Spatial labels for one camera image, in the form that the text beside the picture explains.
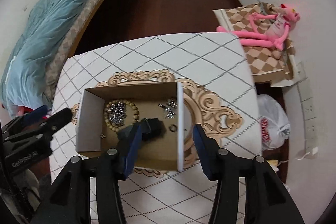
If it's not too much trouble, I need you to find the pink panther plush toy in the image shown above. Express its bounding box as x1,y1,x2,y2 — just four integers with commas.
213,2,301,51

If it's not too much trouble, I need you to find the red cloth under bed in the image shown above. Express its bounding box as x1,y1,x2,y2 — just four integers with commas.
17,105,49,119

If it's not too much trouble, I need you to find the wooden bead bracelet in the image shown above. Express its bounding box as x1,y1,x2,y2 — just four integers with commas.
103,99,140,132

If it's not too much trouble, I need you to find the white patterned tablecloth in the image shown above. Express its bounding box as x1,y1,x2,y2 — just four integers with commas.
50,32,262,223

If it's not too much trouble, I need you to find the white cardboard box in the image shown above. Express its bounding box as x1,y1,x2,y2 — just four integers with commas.
76,81,184,170

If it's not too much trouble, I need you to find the silver chain necklace pile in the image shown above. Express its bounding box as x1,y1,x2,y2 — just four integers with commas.
107,101,129,126

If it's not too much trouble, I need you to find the white wall socket strip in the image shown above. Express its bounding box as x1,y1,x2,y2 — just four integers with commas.
296,61,318,160

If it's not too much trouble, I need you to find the teal blue duvet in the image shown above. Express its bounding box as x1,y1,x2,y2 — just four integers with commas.
1,0,87,118

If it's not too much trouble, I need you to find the white plastic bag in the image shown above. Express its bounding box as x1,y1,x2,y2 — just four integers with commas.
257,94,291,150

